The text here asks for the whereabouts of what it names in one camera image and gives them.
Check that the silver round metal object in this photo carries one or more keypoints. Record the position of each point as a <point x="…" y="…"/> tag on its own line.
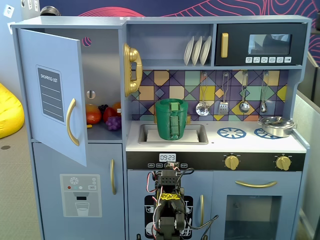
<point x="48" y="11"/>

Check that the metal toy ladle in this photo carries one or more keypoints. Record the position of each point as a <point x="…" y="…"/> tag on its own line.
<point x="244" y="107"/>

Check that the orange toy fruit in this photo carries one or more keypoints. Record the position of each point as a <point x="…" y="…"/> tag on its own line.
<point x="117" y="107"/>

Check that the white toy plate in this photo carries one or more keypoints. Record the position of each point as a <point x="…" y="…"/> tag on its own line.
<point x="188" y="52"/>
<point x="205" y="50"/>
<point x="196" y="51"/>

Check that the steel toy pot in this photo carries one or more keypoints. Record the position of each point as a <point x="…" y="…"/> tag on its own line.
<point x="277" y="131"/>

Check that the yellow round object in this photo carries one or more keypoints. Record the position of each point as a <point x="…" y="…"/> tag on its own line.
<point x="202" y="210"/>

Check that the blue toy kitchen unit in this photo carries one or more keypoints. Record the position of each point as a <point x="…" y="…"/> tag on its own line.
<point x="250" y="146"/>

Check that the blue shopping list cabinet door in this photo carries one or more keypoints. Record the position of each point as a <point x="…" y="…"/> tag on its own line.
<point x="32" y="105"/>

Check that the orange red toy peach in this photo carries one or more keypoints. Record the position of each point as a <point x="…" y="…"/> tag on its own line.
<point x="93" y="115"/>

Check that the red toy apple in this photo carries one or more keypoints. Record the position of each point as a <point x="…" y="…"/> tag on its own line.
<point x="109" y="114"/>

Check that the metal toy spatula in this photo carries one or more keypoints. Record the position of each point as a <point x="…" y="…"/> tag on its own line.
<point x="223" y="108"/>

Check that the gold stove knob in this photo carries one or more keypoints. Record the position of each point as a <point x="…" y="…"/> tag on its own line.
<point x="232" y="162"/>
<point x="283" y="163"/>

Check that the metal toy skimmer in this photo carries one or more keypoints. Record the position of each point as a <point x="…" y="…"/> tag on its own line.
<point x="202" y="109"/>

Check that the gold toy faucet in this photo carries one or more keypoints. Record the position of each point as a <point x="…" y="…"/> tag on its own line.
<point x="188" y="119"/>

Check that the blue water dispenser fridge door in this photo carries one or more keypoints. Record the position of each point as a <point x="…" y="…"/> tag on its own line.
<point x="50" y="160"/>

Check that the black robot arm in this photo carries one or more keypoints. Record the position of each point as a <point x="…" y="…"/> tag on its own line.
<point x="168" y="180"/>

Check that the metal toy spoon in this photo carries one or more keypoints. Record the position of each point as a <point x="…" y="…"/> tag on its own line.
<point x="263" y="107"/>

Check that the steel pot lid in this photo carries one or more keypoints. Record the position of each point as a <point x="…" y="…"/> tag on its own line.
<point x="275" y="122"/>

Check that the dark toy grapes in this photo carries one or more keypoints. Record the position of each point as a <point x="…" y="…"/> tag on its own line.
<point x="102" y="108"/>

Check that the yellow bean bag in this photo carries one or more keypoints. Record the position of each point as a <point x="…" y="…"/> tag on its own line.
<point x="10" y="115"/>

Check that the purple toy grapes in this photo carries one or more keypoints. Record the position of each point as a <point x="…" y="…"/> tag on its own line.
<point x="114" y="123"/>

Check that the blue oven door with window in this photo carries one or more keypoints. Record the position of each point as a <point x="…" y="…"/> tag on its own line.
<point x="220" y="200"/>

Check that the grey toy sink basin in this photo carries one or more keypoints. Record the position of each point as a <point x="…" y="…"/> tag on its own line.
<point x="200" y="137"/>

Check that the toy microwave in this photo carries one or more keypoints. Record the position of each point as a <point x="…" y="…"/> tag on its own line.
<point x="237" y="40"/>

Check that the blue dishwasher door with sticker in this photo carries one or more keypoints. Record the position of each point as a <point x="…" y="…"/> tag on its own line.
<point x="136" y="182"/>

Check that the gold toy telephone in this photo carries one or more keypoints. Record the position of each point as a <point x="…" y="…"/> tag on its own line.
<point x="133" y="55"/>

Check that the grey partition panel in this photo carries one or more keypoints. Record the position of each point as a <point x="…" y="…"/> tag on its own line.
<point x="307" y="130"/>

